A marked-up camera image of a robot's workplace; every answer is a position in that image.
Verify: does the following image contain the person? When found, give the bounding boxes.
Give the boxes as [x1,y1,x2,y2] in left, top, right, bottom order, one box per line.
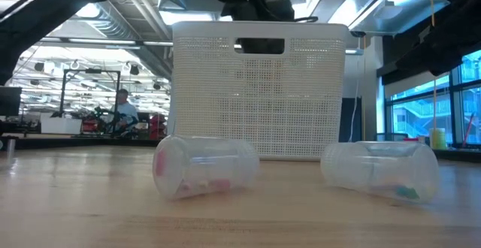
[110,88,139,129]

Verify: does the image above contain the white hanging cord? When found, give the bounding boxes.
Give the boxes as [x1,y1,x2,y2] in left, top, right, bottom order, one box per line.
[347,54,362,144]

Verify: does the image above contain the white box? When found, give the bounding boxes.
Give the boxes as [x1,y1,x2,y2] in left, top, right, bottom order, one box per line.
[40,116,83,135]

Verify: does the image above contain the black monitor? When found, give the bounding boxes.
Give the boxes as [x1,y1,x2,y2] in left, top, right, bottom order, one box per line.
[0,86,23,116]

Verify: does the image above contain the clear vial teal contents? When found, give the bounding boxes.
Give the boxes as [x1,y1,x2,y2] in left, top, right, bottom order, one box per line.
[319,141,440,205]

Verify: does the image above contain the black metal rig frame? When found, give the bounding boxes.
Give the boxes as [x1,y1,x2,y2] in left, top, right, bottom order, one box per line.
[59,68,122,135]

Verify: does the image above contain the white perforated plastic basket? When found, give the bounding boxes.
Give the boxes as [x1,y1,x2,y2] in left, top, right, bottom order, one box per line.
[171,20,349,162]

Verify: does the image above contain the red chair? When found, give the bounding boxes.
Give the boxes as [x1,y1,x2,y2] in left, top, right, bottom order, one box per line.
[149,113,169,140]

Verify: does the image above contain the black folding panels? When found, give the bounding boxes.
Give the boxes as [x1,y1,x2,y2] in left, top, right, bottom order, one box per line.
[340,96,362,144]

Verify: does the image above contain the yellow-green cup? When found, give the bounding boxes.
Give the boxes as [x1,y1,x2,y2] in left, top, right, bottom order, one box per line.
[429,127,447,150]

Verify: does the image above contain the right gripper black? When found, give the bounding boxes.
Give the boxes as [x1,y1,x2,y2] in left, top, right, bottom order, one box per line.
[395,0,481,77]

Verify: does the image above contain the clear vial pink contents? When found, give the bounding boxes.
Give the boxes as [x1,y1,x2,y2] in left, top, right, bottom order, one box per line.
[152,134,260,201]

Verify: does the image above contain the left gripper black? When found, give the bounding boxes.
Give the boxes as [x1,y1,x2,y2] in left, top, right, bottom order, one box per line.
[231,0,298,55]

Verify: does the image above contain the black table frame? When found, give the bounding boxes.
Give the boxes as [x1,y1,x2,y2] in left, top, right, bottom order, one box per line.
[17,133,481,163]

